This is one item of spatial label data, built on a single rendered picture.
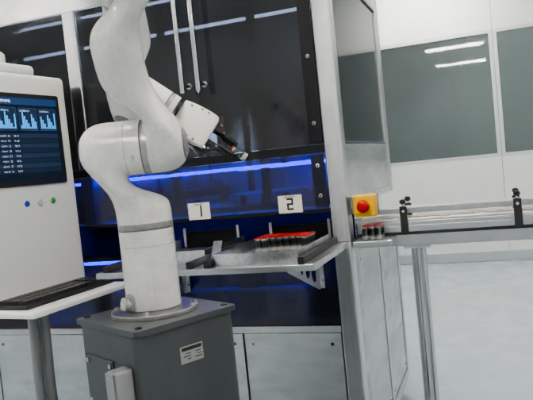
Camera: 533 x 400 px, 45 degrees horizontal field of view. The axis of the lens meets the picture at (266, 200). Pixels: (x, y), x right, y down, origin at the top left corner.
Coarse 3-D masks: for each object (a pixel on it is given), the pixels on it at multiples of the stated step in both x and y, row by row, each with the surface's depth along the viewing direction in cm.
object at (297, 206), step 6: (282, 198) 217; (294, 198) 215; (300, 198) 215; (282, 204) 217; (294, 204) 216; (300, 204) 215; (282, 210) 217; (288, 210) 217; (294, 210) 216; (300, 210) 215
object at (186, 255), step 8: (176, 240) 237; (232, 240) 221; (240, 240) 228; (176, 248) 236; (184, 248) 237; (192, 248) 235; (200, 248) 232; (208, 248) 202; (184, 256) 202; (192, 256) 201; (200, 256) 200
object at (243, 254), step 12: (252, 240) 215; (324, 240) 204; (228, 252) 196; (240, 252) 205; (252, 252) 182; (264, 252) 181; (276, 252) 180; (288, 252) 178; (300, 252) 179; (216, 264) 186; (228, 264) 185; (240, 264) 184; (252, 264) 182
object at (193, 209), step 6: (192, 204) 228; (198, 204) 228; (204, 204) 227; (192, 210) 229; (198, 210) 228; (204, 210) 227; (192, 216) 229; (198, 216) 228; (204, 216) 227; (210, 216) 226
